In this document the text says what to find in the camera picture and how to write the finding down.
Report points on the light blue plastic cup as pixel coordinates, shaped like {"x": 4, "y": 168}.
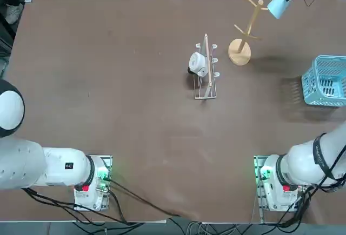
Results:
{"x": 277, "y": 5}

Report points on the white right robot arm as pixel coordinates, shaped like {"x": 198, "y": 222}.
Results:
{"x": 302, "y": 159}

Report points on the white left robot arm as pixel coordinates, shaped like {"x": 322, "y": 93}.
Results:
{"x": 54, "y": 167}

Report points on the wooden cup rack tree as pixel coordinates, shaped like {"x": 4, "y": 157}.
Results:
{"x": 239, "y": 54}

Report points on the blue plastic slotted basket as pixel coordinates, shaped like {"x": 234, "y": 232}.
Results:
{"x": 311, "y": 89}

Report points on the white ceramic cup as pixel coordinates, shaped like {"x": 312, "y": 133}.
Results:
{"x": 196, "y": 62}

